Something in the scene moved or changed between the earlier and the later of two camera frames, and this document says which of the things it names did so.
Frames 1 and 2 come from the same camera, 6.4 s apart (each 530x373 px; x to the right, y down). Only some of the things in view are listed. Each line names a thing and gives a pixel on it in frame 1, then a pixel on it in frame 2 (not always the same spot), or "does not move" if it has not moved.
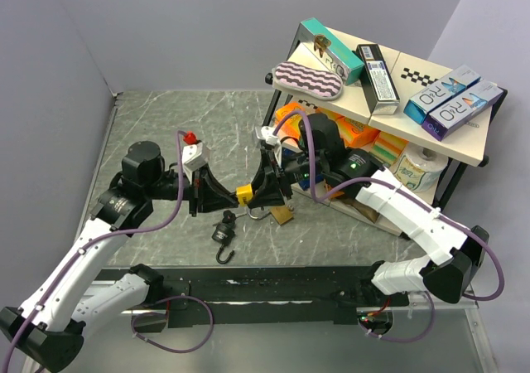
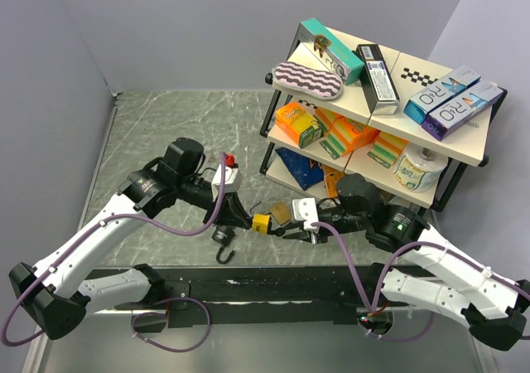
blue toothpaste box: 422,103 does not move
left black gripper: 208,191 -> 232,212
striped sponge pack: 387,148 does not move
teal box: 330,50 does not move
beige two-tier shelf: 389,133 does not move
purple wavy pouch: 307,79 does not move
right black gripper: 269,179 -> 311,236
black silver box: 380,89 does not move
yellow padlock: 244,193 -> 260,223
